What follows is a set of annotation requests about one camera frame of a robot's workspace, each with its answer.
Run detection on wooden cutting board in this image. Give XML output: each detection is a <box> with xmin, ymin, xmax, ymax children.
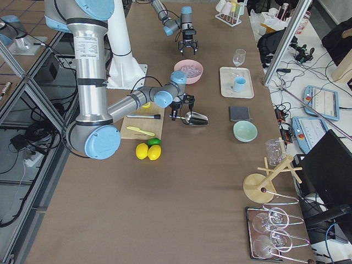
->
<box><xmin>120</xmin><ymin>103</ymin><xmax>164</xmax><ymax>140</ymax></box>

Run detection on yellow lemon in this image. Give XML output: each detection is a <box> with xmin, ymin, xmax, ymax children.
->
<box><xmin>147</xmin><ymin>145</ymin><xmax>162</xmax><ymax>161</ymax></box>
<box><xmin>135</xmin><ymin>143</ymin><xmax>149</xmax><ymax>160</ymax></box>

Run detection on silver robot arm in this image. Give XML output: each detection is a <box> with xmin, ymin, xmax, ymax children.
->
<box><xmin>150</xmin><ymin>1</ymin><xmax>199</xmax><ymax>55</ymax></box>
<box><xmin>45</xmin><ymin>1</ymin><xmax>186</xmax><ymax>160</ymax></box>

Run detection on wine glass on tray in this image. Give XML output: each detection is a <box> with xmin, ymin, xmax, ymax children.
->
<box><xmin>233</xmin><ymin>49</ymin><xmax>246</xmax><ymax>76</ymax></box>

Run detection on green lime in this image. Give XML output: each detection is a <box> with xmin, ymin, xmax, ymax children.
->
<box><xmin>147</xmin><ymin>137</ymin><xmax>161</xmax><ymax>146</ymax></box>

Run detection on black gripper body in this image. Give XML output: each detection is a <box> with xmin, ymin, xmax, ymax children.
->
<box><xmin>178</xmin><ymin>30</ymin><xmax>198</xmax><ymax>50</ymax></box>
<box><xmin>169</xmin><ymin>93</ymin><xmax>195</xmax><ymax>118</ymax></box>

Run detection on black monitor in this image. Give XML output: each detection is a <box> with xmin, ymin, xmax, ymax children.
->
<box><xmin>302</xmin><ymin>130</ymin><xmax>351</xmax><ymax>206</ymax></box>

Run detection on dark grey cloth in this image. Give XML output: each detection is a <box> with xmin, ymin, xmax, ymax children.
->
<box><xmin>229</xmin><ymin>106</ymin><xmax>251</xmax><ymax>122</ymax></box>

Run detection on half lemon slice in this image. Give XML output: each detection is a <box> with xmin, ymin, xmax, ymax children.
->
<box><xmin>142</xmin><ymin>102</ymin><xmax>151</xmax><ymax>109</ymax></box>

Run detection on pink bowl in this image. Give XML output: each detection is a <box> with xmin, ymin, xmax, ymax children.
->
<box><xmin>174</xmin><ymin>59</ymin><xmax>204</xmax><ymax>85</ymax></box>

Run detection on metal ice scoop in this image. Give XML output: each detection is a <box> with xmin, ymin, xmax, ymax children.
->
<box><xmin>175</xmin><ymin>111</ymin><xmax>208</xmax><ymax>125</ymax></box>

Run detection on metal muddler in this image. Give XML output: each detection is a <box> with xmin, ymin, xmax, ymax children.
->
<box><xmin>126</xmin><ymin>114</ymin><xmax>161</xmax><ymax>120</ymax></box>

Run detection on black backpack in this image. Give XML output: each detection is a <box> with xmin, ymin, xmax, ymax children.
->
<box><xmin>257</xmin><ymin>28</ymin><xmax>286</xmax><ymax>68</ymax></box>

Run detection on glass mug on stand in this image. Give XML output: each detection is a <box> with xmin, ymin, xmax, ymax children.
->
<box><xmin>266</xmin><ymin>138</ymin><xmax>286</xmax><ymax>166</ymax></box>

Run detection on green bowl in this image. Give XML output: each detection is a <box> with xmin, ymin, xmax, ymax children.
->
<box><xmin>233</xmin><ymin>120</ymin><xmax>258</xmax><ymax>142</ymax></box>

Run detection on clear ice cubes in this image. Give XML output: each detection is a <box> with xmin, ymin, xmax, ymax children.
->
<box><xmin>180</xmin><ymin>65</ymin><xmax>201</xmax><ymax>79</ymax></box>

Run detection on white cup rack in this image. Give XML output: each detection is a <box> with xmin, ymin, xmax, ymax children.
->
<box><xmin>215</xmin><ymin>0</ymin><xmax>246</xmax><ymax>27</ymax></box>

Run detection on yellow plastic knife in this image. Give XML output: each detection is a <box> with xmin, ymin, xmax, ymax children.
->
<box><xmin>127</xmin><ymin>126</ymin><xmax>156</xmax><ymax>136</ymax></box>

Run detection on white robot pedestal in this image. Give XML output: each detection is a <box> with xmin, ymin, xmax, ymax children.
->
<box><xmin>107</xmin><ymin>1</ymin><xmax>147</xmax><ymax>90</ymax></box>

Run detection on pink cup in rack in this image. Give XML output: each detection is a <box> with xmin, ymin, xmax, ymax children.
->
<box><xmin>219</xmin><ymin>1</ymin><xmax>232</xmax><ymax>15</ymax></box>

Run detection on cream serving tray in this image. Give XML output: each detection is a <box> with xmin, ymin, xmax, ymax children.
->
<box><xmin>219</xmin><ymin>67</ymin><xmax>254</xmax><ymax>99</ymax></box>

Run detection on aluminium frame post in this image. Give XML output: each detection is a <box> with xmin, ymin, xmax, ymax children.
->
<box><xmin>263</xmin><ymin>0</ymin><xmax>311</xmax><ymax>87</ymax></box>

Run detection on blue cup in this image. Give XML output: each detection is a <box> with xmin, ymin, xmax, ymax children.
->
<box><xmin>233</xmin><ymin>76</ymin><xmax>246</xmax><ymax>92</ymax></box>

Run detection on blue teach pendant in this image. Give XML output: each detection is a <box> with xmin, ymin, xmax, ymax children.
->
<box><xmin>303</xmin><ymin>85</ymin><xmax>340</xmax><ymax>121</ymax></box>
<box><xmin>291</xmin><ymin>117</ymin><xmax>328</xmax><ymax>154</ymax></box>

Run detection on wooden glass stand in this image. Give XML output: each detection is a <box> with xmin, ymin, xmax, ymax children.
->
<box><xmin>243</xmin><ymin>154</ymin><xmax>302</xmax><ymax>204</ymax></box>

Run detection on glass holder tray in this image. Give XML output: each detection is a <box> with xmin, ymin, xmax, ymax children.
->
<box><xmin>245</xmin><ymin>207</ymin><xmax>312</xmax><ymax>263</ymax></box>

